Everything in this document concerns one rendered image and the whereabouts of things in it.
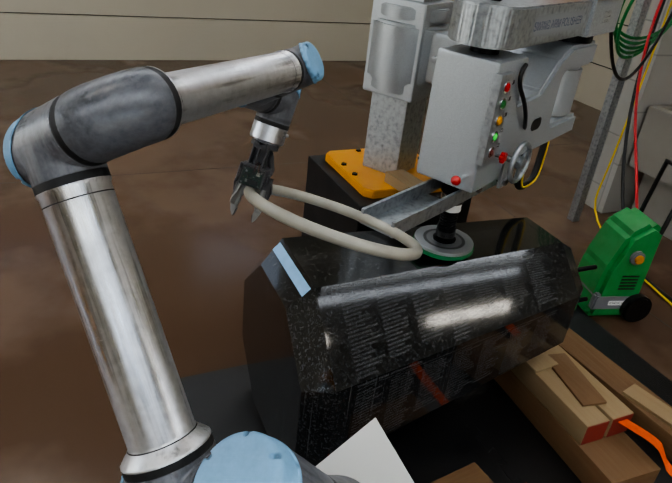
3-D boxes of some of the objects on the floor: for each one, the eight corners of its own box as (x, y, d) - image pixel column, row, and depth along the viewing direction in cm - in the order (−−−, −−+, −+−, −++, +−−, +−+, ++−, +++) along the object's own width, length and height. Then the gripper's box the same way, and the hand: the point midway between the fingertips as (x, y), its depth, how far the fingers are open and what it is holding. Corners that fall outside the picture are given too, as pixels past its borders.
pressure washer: (612, 287, 371) (663, 154, 330) (646, 322, 341) (707, 180, 300) (559, 287, 365) (604, 151, 324) (589, 323, 335) (644, 178, 294)
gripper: (238, 134, 151) (213, 214, 155) (283, 150, 151) (257, 230, 155) (247, 134, 160) (223, 209, 164) (290, 149, 159) (264, 225, 163)
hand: (244, 213), depth 162 cm, fingers closed on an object, 5 cm apart
